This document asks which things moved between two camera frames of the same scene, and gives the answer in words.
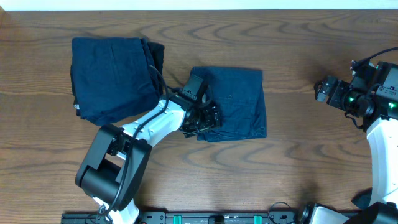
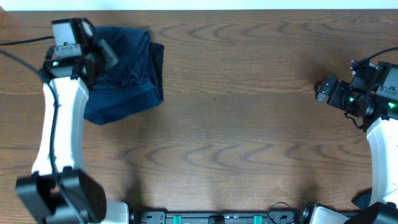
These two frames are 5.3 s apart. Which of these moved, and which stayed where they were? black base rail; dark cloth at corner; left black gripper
Moved: left black gripper
Stayed: dark cloth at corner; black base rail
